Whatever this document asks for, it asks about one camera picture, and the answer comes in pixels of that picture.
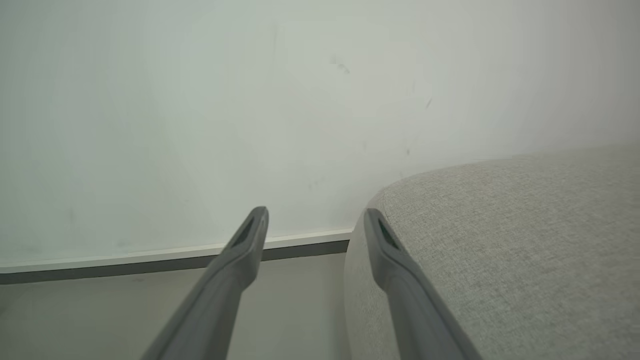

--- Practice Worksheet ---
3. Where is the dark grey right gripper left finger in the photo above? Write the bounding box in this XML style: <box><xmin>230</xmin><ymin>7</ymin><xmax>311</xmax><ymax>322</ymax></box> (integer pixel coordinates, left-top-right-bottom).
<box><xmin>140</xmin><ymin>206</ymin><xmax>270</xmax><ymax>360</ymax></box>

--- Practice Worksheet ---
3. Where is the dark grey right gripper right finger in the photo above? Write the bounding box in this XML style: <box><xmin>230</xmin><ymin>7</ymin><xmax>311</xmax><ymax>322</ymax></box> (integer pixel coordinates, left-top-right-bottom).
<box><xmin>363</xmin><ymin>208</ymin><xmax>483</xmax><ymax>360</ymax></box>

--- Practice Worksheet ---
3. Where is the light grey fabric sofa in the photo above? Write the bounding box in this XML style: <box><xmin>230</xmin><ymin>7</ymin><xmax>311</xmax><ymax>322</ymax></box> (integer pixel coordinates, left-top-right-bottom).
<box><xmin>343</xmin><ymin>145</ymin><xmax>640</xmax><ymax>360</ymax></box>

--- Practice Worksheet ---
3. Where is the white and grey baseboard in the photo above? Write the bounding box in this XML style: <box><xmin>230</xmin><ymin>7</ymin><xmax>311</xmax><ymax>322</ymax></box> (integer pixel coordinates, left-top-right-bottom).
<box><xmin>0</xmin><ymin>228</ymin><xmax>354</xmax><ymax>285</ymax></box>

